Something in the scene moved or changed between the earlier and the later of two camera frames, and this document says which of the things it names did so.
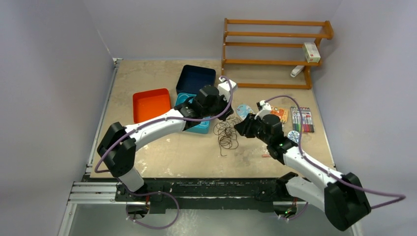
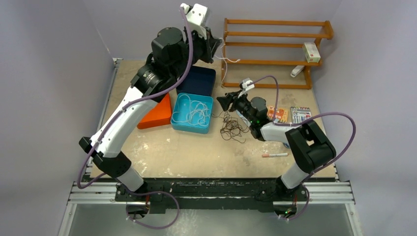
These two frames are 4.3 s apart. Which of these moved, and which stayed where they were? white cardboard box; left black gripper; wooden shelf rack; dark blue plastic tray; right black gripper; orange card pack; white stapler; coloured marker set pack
Moved: right black gripper; left black gripper
Stayed: orange card pack; white cardboard box; white stapler; wooden shelf rack; coloured marker set pack; dark blue plastic tray
